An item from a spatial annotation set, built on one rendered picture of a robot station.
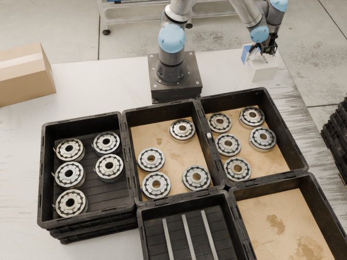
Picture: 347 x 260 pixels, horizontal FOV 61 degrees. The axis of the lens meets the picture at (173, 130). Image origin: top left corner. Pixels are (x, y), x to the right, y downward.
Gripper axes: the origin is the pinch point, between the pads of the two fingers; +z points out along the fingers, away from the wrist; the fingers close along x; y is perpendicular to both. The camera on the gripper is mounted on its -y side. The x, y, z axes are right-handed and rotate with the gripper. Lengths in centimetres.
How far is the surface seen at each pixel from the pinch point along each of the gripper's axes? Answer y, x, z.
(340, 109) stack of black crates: 20, 51, 29
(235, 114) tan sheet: 38.6, -26.2, -6.6
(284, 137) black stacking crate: 58, -14, -14
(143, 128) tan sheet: 39, -66, -6
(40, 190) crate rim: 64, -102, -16
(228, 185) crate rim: 74, -42, -16
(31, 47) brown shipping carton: -18, -115, -9
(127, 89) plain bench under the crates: 3, -71, 7
